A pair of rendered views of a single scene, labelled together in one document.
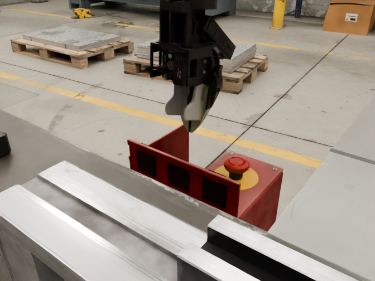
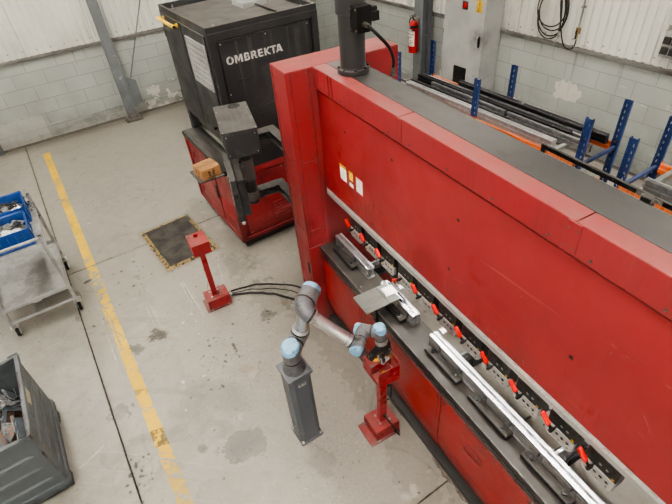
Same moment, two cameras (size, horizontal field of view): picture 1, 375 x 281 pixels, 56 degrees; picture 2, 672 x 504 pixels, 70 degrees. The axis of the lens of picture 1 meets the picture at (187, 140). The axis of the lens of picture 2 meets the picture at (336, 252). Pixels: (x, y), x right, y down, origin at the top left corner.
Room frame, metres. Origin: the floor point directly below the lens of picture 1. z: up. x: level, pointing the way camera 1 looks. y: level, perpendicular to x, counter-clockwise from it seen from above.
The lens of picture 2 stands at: (2.30, 0.67, 3.32)
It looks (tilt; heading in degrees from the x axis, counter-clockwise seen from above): 39 degrees down; 208
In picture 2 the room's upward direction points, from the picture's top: 5 degrees counter-clockwise
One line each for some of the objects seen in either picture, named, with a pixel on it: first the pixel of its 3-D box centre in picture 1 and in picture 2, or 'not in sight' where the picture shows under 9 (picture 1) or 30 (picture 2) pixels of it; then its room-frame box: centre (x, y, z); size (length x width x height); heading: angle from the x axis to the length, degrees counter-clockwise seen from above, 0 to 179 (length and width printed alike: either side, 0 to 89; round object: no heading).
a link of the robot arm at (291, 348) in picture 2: not in sight; (291, 350); (0.73, -0.54, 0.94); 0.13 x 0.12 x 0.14; 6
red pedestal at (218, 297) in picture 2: not in sight; (207, 270); (-0.16, -2.00, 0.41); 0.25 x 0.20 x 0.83; 143
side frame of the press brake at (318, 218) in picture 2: not in sight; (345, 198); (-0.68, -0.77, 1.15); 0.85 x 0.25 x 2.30; 143
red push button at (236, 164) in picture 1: (236, 170); not in sight; (0.47, -0.08, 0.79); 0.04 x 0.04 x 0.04
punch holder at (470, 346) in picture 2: not in sight; (476, 339); (0.51, 0.52, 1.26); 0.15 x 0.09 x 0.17; 53
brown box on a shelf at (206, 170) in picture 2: not in sight; (205, 168); (-0.89, -2.36, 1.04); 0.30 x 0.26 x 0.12; 58
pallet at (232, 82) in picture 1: (196, 64); not in sight; (3.44, -0.09, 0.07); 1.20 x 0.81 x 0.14; 61
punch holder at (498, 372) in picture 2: not in sight; (503, 365); (0.63, 0.68, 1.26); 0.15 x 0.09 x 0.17; 53
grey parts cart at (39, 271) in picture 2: not in sight; (23, 264); (0.43, -3.75, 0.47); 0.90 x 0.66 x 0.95; 58
